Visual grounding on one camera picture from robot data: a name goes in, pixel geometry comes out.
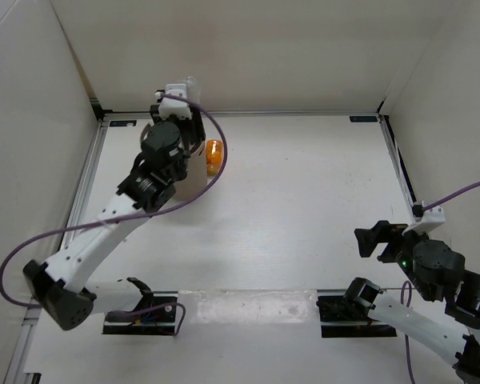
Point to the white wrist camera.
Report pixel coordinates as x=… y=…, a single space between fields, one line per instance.
x=168 y=107
x=425 y=219

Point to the orange juice bottle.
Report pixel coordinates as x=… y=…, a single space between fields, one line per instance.
x=214 y=157

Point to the tan cylindrical bin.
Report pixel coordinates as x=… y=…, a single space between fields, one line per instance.
x=194 y=172

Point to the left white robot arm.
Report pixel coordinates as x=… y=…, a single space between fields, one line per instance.
x=62 y=285

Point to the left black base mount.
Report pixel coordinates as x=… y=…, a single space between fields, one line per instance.
x=161 y=322

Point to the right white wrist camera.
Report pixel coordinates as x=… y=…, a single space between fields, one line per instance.
x=425 y=219

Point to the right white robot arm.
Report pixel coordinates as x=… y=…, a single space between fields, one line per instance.
x=461 y=350

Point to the right blue corner label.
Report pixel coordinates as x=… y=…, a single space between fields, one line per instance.
x=362 y=119

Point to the left blue corner label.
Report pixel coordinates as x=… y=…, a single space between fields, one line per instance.
x=123 y=123

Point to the long clear plastic bottle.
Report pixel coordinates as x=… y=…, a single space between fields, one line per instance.
x=193 y=91

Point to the blue corner label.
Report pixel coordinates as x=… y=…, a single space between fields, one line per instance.
x=123 y=123
x=362 y=119

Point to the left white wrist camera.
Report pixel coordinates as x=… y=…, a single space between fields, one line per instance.
x=168 y=107

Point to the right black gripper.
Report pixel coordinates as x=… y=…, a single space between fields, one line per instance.
x=382 y=232

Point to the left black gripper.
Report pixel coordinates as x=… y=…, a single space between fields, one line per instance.
x=194 y=126

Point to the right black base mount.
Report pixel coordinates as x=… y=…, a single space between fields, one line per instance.
x=337 y=320

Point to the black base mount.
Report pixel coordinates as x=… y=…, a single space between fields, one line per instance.
x=161 y=322
x=337 y=320

